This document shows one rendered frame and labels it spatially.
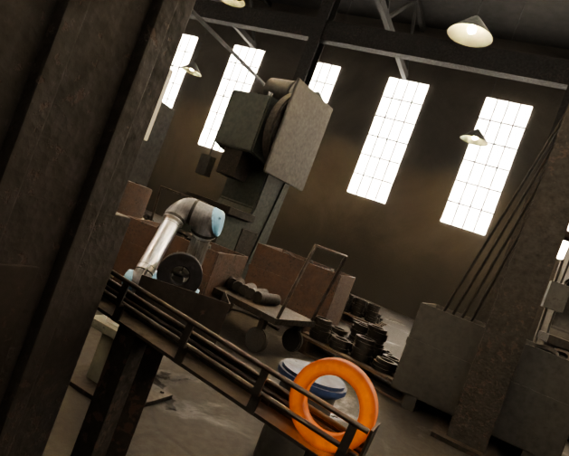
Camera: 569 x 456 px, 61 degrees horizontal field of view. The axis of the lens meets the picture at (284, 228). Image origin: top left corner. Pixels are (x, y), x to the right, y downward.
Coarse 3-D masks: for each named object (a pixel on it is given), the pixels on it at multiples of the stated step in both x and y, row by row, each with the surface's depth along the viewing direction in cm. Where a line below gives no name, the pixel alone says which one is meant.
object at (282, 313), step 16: (336, 272) 415; (224, 288) 419; (240, 288) 412; (256, 288) 438; (240, 304) 387; (256, 304) 398; (272, 304) 416; (320, 304) 416; (272, 320) 369; (288, 320) 382; (304, 320) 406; (256, 336) 376; (288, 336) 425; (256, 352) 374
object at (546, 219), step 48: (336, 0) 1044; (384, 48) 960; (432, 48) 924; (480, 48) 891; (528, 192) 822; (528, 240) 338; (528, 288) 334; (480, 384) 336; (432, 432) 335; (480, 432) 332
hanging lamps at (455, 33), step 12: (228, 0) 838; (240, 0) 826; (456, 24) 655; (468, 24) 663; (480, 24) 628; (456, 36) 676; (468, 36) 674; (480, 36) 664; (492, 36) 635; (192, 72) 1420; (480, 132) 1064; (480, 144) 1091
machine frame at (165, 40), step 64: (0, 0) 77; (64, 0) 84; (128, 0) 98; (192, 0) 113; (0, 64) 80; (64, 64) 87; (128, 64) 103; (0, 128) 83; (64, 128) 94; (128, 128) 105; (0, 192) 84; (64, 192) 99; (0, 256) 91; (64, 256) 102; (0, 320) 95; (64, 320) 111; (0, 384) 101; (64, 384) 118; (0, 448) 103
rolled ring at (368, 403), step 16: (304, 368) 102; (320, 368) 101; (336, 368) 100; (352, 368) 99; (304, 384) 102; (352, 384) 98; (368, 384) 97; (304, 400) 102; (368, 400) 97; (304, 416) 101; (368, 416) 96; (304, 432) 100; (336, 432) 101; (320, 448) 99; (336, 448) 98; (352, 448) 96
